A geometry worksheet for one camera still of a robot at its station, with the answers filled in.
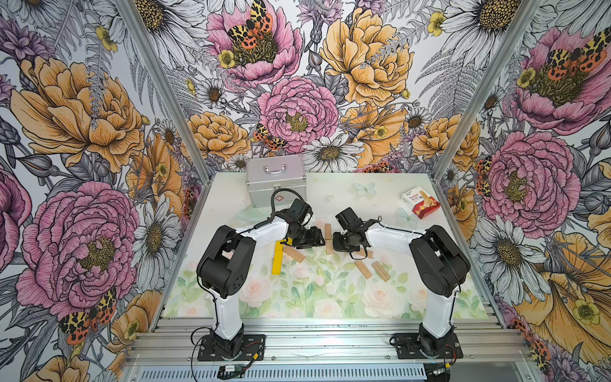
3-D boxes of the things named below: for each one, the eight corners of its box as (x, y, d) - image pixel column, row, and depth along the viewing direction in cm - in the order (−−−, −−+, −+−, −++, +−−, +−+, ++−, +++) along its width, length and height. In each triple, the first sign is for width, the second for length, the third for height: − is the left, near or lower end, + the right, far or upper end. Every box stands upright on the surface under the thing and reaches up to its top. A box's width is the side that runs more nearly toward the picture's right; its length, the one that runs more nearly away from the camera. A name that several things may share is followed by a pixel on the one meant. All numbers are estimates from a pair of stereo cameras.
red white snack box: (421, 221, 108) (425, 214, 104) (398, 201, 115) (401, 194, 112) (437, 210, 112) (441, 204, 108) (413, 192, 119) (417, 185, 115)
